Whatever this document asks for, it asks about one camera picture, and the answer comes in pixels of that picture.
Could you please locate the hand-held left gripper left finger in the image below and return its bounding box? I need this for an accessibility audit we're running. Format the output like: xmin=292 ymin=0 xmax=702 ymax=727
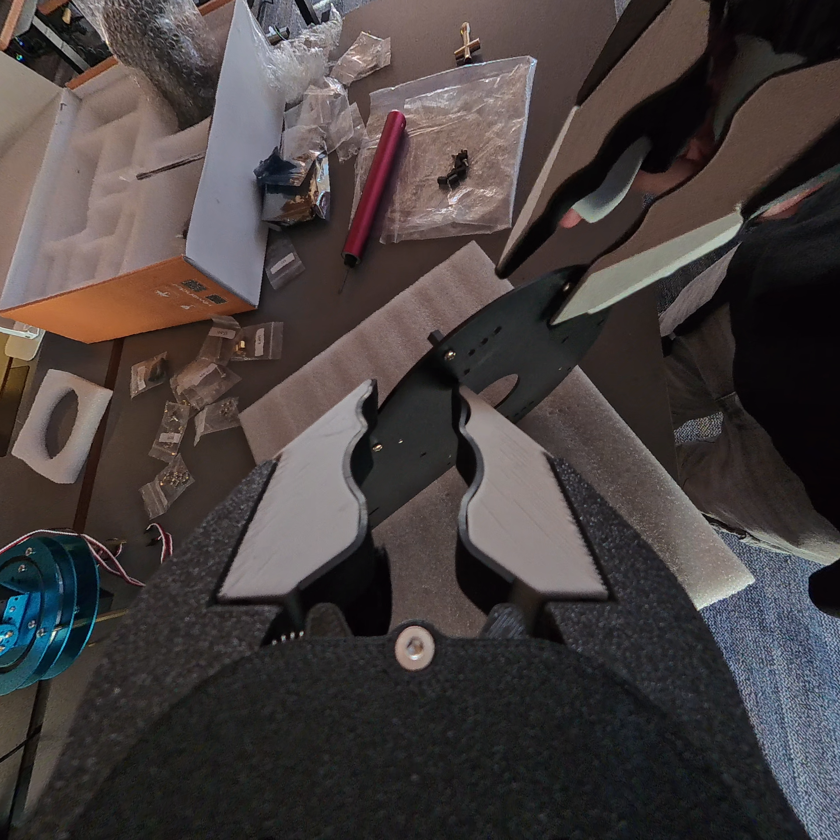
xmin=217 ymin=379 xmax=392 ymax=635

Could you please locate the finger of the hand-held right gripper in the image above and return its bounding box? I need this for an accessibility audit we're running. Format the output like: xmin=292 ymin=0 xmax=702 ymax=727
xmin=551 ymin=54 xmax=840 ymax=324
xmin=496 ymin=0 xmax=714 ymax=279

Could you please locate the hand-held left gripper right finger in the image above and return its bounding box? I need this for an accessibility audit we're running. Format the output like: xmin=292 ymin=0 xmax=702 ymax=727
xmin=458 ymin=386 xmax=610 ymax=609

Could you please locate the dark grey desk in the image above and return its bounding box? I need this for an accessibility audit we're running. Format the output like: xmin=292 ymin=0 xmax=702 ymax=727
xmin=0 ymin=0 xmax=680 ymax=840

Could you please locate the person's right hand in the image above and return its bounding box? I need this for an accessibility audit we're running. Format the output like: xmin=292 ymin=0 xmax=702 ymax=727
xmin=638 ymin=122 xmax=727 ymax=198

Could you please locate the small bag with silver nuts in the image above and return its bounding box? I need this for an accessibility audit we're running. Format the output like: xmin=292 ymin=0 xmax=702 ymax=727
xmin=193 ymin=397 xmax=240 ymax=446

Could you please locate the large clear plastic bag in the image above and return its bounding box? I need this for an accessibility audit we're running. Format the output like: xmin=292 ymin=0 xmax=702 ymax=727
xmin=371 ymin=56 xmax=536 ymax=245

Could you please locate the small clear parts bag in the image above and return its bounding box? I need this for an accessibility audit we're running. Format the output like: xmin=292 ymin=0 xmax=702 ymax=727
xmin=200 ymin=315 xmax=240 ymax=362
xmin=130 ymin=354 xmax=170 ymax=398
xmin=150 ymin=402 xmax=191 ymax=463
xmin=169 ymin=361 xmax=242 ymax=408
xmin=139 ymin=455 xmax=196 ymax=519

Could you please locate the person's beige trouser leg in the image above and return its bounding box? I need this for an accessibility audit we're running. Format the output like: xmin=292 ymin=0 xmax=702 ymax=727
xmin=663 ymin=302 xmax=840 ymax=565
xmin=659 ymin=249 xmax=742 ymax=339

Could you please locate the pile of small black parts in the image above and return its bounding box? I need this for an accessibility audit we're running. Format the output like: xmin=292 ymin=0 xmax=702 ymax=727
xmin=436 ymin=150 xmax=472 ymax=191

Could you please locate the small bag with brass parts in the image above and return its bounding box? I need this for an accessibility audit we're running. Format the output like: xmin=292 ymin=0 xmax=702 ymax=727
xmin=230 ymin=322 xmax=284 ymax=361

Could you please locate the white foam sheet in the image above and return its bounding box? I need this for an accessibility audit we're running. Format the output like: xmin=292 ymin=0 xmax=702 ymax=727
xmin=239 ymin=241 xmax=756 ymax=611

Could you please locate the person's black clothing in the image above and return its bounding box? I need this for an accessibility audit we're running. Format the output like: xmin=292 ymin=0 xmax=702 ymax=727
xmin=728 ymin=184 xmax=840 ymax=611

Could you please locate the small empty clear bag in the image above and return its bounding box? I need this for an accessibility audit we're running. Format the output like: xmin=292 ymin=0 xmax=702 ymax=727
xmin=328 ymin=33 xmax=393 ymax=86

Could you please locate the small grey labelled bag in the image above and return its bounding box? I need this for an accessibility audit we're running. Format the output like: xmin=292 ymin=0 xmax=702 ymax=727
xmin=264 ymin=236 xmax=306 ymax=288

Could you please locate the small white foam piece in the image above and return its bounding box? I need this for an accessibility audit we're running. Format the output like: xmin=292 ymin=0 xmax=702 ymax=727
xmin=12 ymin=369 xmax=114 ymax=485

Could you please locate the crumpled clear plastic bag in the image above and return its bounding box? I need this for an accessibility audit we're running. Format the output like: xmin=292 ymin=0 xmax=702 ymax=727
xmin=266 ymin=13 xmax=368 ymax=161

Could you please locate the small cardboard box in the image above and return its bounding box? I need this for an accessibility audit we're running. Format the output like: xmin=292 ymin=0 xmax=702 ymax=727
xmin=0 ymin=0 xmax=286 ymax=343

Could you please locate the bubble wrap roll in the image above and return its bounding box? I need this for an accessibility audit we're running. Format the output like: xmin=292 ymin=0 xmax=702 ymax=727
xmin=101 ymin=0 xmax=227 ymax=129

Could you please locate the red white servo cable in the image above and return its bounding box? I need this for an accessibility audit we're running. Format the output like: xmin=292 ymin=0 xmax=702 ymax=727
xmin=85 ymin=521 xmax=175 ymax=588

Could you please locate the red handled screwdriver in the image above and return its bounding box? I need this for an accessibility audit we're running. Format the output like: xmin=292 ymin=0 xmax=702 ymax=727
xmin=338 ymin=110 xmax=409 ymax=293

